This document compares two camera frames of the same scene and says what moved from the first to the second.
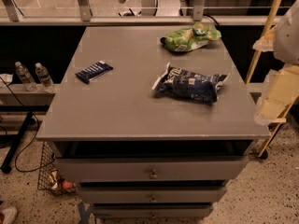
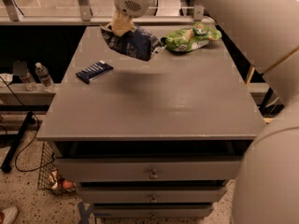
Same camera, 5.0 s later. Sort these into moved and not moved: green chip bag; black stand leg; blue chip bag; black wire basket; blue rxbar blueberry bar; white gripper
Moved: blue chip bag; white gripper
Not moved: black stand leg; blue rxbar blueberry bar; green chip bag; black wire basket
